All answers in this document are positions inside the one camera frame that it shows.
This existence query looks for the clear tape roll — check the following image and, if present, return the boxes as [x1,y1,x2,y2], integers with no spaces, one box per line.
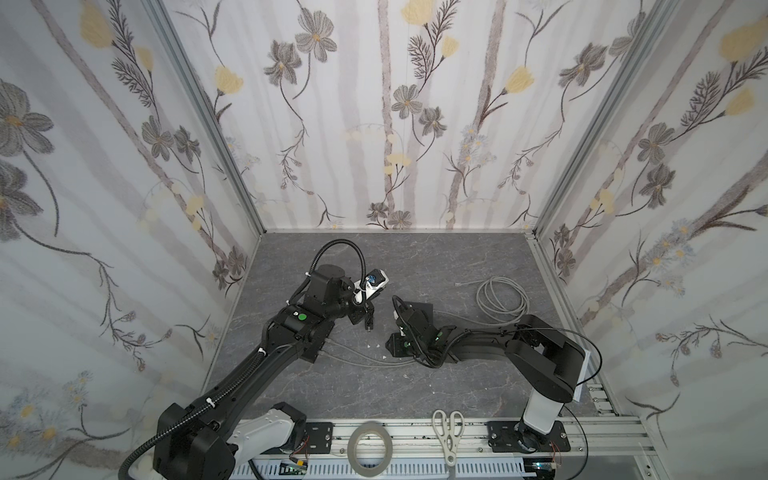
[346,421,394,479]

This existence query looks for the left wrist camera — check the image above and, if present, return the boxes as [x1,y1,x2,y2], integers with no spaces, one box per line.
[354,269,389,305]

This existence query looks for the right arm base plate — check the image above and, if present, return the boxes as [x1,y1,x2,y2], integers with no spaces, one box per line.
[486,421,571,454]

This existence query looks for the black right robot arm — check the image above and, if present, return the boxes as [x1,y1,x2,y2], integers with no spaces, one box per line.
[386,296,593,455]

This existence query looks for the white handled scissors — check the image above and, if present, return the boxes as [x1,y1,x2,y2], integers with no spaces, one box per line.
[431,409,465,468]

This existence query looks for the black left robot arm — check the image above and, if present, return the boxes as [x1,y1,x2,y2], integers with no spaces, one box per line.
[117,238,388,479]

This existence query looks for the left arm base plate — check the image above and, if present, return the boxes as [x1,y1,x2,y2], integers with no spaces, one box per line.
[265,422,334,455]

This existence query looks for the blue face mask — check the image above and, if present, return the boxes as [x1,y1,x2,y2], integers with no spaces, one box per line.
[573,349,592,402]

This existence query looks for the coiled grey ethernet cable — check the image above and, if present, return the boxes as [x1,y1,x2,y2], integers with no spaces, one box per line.
[446,275,532,328]

